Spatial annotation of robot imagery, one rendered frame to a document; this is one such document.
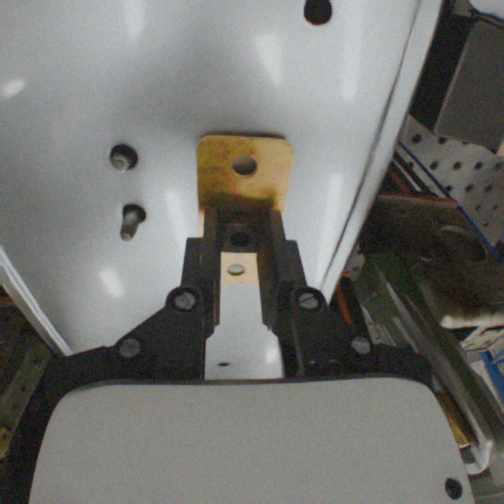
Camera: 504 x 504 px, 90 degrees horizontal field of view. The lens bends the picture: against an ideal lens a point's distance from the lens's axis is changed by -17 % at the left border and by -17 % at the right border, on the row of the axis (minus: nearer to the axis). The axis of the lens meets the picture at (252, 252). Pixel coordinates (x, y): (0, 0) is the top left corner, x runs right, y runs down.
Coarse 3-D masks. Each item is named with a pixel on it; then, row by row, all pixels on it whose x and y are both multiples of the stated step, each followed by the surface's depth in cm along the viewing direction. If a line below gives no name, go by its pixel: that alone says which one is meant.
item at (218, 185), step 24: (216, 144) 11; (240, 144) 11; (264, 144) 11; (288, 144) 11; (216, 168) 12; (264, 168) 12; (288, 168) 12; (216, 192) 12; (240, 192) 12; (264, 192) 13; (240, 216) 13; (240, 240) 14
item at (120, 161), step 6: (120, 150) 11; (126, 150) 11; (132, 150) 12; (114, 156) 11; (120, 156) 11; (126, 156) 11; (132, 156) 12; (114, 162) 11; (120, 162) 11; (126, 162) 11; (120, 168) 11; (126, 168) 11
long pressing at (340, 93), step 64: (0, 0) 7; (64, 0) 7; (128, 0) 8; (192, 0) 8; (256, 0) 8; (384, 0) 8; (0, 64) 8; (64, 64) 9; (128, 64) 9; (192, 64) 9; (256, 64) 10; (320, 64) 10; (384, 64) 10; (0, 128) 10; (64, 128) 10; (128, 128) 11; (192, 128) 11; (256, 128) 11; (320, 128) 11; (384, 128) 12; (0, 192) 12; (64, 192) 13; (128, 192) 13; (192, 192) 13; (320, 192) 14; (0, 256) 15; (64, 256) 15; (128, 256) 16; (320, 256) 17; (64, 320) 20; (128, 320) 20; (256, 320) 21
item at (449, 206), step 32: (416, 160) 30; (384, 192) 23; (416, 192) 25; (384, 224) 21; (416, 224) 21; (448, 224) 21; (416, 256) 18; (448, 256) 18; (480, 256) 20; (448, 288) 16; (480, 288) 16; (448, 320) 15; (480, 320) 15
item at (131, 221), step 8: (128, 208) 14; (136, 208) 14; (128, 216) 13; (136, 216) 13; (128, 224) 13; (136, 224) 13; (120, 232) 13; (128, 232) 12; (136, 232) 13; (128, 240) 13
